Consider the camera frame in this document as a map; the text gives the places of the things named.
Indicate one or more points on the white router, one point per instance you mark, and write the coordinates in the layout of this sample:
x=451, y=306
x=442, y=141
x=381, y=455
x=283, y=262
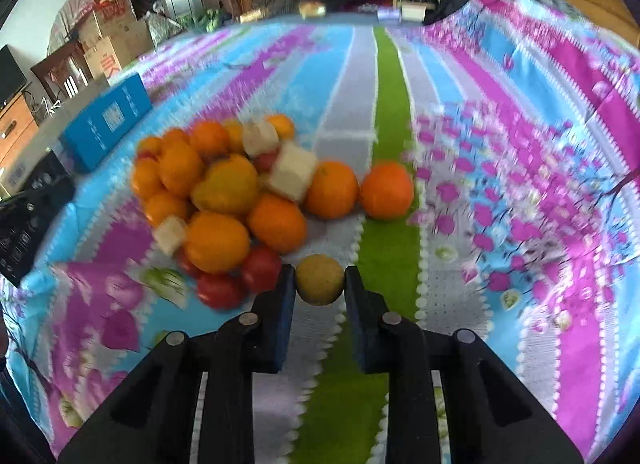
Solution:
x=71, y=84

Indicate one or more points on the green leafy vegetables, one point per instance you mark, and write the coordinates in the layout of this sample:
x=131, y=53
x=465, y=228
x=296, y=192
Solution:
x=207, y=20

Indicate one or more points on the black printed box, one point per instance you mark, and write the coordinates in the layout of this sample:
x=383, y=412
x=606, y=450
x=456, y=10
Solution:
x=30, y=224

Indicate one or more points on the yellow snack packet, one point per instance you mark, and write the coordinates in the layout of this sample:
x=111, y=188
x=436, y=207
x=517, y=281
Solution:
x=252, y=16
x=311, y=9

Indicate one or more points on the large red printed cardboard box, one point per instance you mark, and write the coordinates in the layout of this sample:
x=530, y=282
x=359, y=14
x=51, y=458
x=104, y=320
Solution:
x=117, y=51

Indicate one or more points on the cream small box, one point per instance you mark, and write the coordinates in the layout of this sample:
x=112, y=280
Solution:
x=417, y=9

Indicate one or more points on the pile of oranges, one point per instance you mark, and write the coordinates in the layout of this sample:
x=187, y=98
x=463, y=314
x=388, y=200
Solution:
x=332, y=189

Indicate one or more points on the blue cardboard box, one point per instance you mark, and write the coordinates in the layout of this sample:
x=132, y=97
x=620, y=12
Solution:
x=107, y=121

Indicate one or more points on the dark wooden chair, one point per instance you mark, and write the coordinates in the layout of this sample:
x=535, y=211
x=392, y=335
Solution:
x=55, y=69

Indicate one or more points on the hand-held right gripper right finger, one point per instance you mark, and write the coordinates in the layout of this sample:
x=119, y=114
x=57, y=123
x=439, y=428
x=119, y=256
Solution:
x=357, y=321

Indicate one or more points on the pile of white peeled chunks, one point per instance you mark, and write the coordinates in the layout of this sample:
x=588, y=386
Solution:
x=292, y=174

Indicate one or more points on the wooden dresser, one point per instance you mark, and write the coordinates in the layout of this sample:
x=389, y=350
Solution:
x=17, y=129

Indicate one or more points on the blue white small box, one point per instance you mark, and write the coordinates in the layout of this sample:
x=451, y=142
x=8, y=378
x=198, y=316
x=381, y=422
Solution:
x=387, y=14

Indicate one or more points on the black television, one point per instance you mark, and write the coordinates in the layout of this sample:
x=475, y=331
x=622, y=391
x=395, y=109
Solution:
x=10, y=74

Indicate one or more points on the green-brown round fruit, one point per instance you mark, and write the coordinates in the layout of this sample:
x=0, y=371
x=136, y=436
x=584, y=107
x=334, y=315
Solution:
x=320, y=279

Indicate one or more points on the wooden headboard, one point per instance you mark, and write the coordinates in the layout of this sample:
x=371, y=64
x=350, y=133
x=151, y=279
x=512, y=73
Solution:
x=595, y=4

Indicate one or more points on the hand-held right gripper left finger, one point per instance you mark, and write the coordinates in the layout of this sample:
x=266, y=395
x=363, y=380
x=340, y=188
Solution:
x=282, y=316

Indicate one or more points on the grey patterned plastic bag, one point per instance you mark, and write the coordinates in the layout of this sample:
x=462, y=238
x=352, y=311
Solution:
x=162, y=26

